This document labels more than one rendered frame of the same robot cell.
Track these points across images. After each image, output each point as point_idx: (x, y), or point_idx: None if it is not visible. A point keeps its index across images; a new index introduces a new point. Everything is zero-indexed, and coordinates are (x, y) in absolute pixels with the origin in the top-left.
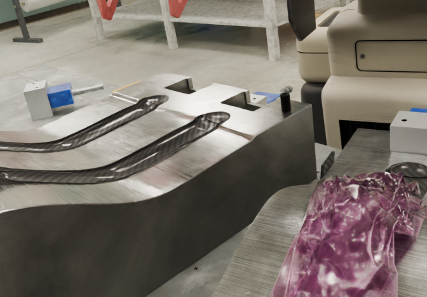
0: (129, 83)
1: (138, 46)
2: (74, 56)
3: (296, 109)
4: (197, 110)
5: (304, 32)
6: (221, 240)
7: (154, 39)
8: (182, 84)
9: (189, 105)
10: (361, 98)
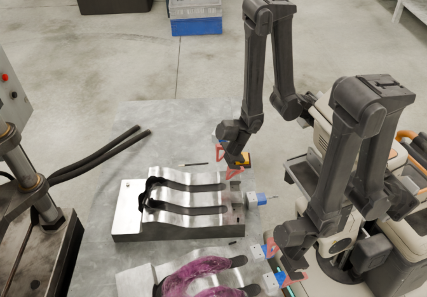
0: (342, 43)
1: (374, 7)
2: None
3: (240, 222)
4: (223, 201)
5: (293, 182)
6: (206, 238)
7: (390, 4)
8: (237, 181)
9: (225, 198)
10: (302, 212)
